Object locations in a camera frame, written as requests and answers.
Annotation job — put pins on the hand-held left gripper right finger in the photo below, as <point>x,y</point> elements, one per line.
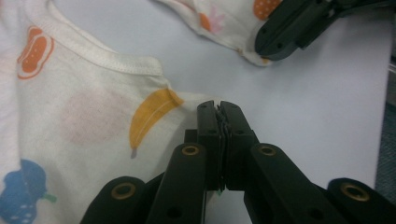
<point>267,180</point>

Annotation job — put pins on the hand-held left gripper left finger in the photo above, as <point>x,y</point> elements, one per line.
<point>186,180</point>

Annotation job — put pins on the white fruit-print baby garment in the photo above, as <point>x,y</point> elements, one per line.
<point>93,109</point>

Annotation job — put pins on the white table sheet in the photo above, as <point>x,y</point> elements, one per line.
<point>311,109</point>

